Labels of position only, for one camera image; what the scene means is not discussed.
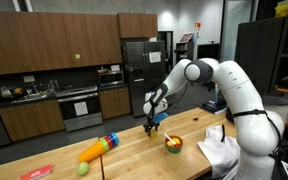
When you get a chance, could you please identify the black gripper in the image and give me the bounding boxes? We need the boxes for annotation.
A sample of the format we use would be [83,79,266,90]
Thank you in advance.
[143,121,161,137]

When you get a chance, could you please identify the stainless steel oven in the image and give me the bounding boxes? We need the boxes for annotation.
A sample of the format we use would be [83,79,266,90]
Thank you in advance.
[55,85,104,133]

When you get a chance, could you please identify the yellow toy fruit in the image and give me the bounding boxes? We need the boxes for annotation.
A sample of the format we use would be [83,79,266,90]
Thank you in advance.
[166,137,182,148]

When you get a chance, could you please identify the stack of coloured cups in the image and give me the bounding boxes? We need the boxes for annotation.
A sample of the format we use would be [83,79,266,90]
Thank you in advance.
[77,132,120,163]

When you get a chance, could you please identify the red flat packet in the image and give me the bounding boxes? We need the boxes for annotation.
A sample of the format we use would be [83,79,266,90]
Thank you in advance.
[19,164,53,180]

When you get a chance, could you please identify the white paper on refrigerator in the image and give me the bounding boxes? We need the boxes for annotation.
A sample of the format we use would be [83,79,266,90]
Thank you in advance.
[148,51,162,64]

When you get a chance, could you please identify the blue book stack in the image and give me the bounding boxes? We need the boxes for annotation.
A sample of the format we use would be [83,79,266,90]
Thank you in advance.
[202,99,228,115]

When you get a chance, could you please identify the fruit bowl on counter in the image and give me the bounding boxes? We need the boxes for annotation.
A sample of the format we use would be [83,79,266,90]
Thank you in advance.
[10,87,26,98]

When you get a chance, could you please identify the yellow storage box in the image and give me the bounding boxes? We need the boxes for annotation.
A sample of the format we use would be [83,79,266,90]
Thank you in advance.
[274,1,288,18]

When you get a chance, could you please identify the black shelving cabinet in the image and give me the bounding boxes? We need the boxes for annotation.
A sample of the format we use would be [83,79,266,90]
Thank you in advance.
[234,14,288,113]

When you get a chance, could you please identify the white cloth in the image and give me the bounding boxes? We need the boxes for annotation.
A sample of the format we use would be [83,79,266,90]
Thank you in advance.
[197,124,242,179]

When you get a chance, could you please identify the dark bookshelf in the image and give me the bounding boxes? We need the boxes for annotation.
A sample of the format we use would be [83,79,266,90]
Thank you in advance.
[174,40,195,66]

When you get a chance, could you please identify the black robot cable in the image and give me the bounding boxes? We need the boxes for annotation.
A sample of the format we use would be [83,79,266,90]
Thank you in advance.
[169,82,288,180]

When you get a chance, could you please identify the white wall outlet plate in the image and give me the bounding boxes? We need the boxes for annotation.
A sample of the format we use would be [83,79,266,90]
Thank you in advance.
[22,75,36,83]

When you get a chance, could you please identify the green toy ball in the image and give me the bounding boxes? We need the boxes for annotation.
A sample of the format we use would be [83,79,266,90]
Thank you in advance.
[76,161,90,177]

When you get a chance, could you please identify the white paper on oven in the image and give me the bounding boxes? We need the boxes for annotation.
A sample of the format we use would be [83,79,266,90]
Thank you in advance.
[73,101,89,117]

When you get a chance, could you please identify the white plastic spoon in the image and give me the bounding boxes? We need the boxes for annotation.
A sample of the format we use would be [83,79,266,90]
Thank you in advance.
[163,132,177,146]

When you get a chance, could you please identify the kitchen sink with faucet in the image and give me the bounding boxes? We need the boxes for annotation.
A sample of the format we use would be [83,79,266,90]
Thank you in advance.
[10,79,57,104]

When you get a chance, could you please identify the silver microwave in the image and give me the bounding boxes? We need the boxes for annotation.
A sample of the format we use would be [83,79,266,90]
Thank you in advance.
[98,70,125,88]

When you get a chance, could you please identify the brown upper cabinets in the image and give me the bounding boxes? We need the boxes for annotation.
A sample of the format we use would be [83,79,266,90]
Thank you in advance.
[0,9,123,77]

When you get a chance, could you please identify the small brown upper cabinet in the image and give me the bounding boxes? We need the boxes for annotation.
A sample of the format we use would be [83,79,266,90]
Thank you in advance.
[117,12,158,39]

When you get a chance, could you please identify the stainless steel refrigerator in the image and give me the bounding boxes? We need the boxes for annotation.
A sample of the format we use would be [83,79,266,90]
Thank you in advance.
[121,40,167,118]

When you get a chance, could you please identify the wide brown lower cabinet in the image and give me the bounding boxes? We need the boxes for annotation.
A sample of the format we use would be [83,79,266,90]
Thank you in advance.
[0,98,66,143]

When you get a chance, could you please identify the white bucket grey lid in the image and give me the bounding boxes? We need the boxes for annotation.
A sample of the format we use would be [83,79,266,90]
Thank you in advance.
[262,93,288,124]

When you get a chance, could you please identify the brown two-door lower cabinet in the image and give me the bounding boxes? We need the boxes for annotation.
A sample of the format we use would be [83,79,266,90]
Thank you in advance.
[98,86,132,120]

